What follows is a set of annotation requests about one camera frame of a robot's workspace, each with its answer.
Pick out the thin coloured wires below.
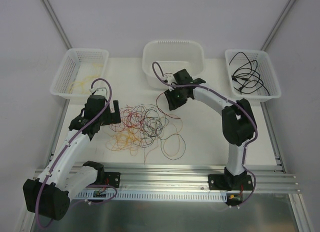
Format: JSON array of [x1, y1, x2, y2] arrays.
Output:
[[104, 103, 188, 165]]

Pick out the aluminium frame post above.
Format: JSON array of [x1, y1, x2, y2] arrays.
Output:
[[260, 0, 298, 51], [41, 0, 72, 50]]

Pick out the white perforated basket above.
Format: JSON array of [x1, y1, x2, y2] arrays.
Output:
[[224, 49, 282, 103], [49, 48, 110, 101]]

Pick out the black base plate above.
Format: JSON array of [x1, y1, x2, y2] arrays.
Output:
[[101, 172, 121, 188], [208, 174, 254, 191]]

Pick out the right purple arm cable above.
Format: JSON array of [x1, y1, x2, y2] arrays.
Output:
[[151, 61, 259, 168]]

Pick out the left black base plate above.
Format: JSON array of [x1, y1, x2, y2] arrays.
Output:
[[101, 172, 121, 188]]

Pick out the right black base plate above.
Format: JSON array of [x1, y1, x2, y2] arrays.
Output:
[[208, 174, 254, 191]]

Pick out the right white perforated basket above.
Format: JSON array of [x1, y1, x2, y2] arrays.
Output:
[[224, 49, 282, 103]]

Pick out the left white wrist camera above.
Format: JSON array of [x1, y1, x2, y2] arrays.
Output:
[[89, 87, 108, 99]]

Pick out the white centre plastic tub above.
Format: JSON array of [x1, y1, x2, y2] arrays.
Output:
[[142, 40, 206, 89]]

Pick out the left white perforated basket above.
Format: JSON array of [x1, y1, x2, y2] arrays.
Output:
[[49, 48, 110, 101]]

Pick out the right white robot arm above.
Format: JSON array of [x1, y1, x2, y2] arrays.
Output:
[[162, 69, 258, 191]]

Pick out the white slotted cable duct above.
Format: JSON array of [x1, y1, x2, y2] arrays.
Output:
[[75, 189, 227, 203]]

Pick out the left aluminium frame post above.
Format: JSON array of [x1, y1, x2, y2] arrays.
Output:
[[41, 0, 72, 50]]

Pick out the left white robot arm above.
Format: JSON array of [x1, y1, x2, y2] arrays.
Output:
[[22, 95, 121, 221]]

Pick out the right aluminium frame post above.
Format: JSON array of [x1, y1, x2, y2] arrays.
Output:
[[260, 0, 298, 51]]

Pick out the yellow thin wire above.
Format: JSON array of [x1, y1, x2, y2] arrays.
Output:
[[67, 63, 104, 95]]

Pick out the black USB cable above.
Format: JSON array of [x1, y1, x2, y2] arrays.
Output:
[[229, 51, 261, 95]]

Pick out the aluminium mounting rail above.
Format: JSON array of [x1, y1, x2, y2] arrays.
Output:
[[104, 163, 301, 194]]

